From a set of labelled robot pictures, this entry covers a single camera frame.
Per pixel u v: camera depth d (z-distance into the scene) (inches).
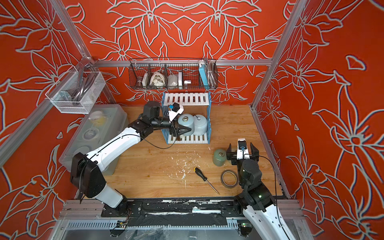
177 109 24.6
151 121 24.3
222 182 31.9
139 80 36.7
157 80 35.3
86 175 18.1
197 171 33.1
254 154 24.3
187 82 38.5
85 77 30.6
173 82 35.6
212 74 32.6
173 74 37.7
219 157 32.7
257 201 19.5
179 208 29.2
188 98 34.4
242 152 22.1
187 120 26.8
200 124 36.0
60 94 27.4
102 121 34.3
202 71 32.8
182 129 26.6
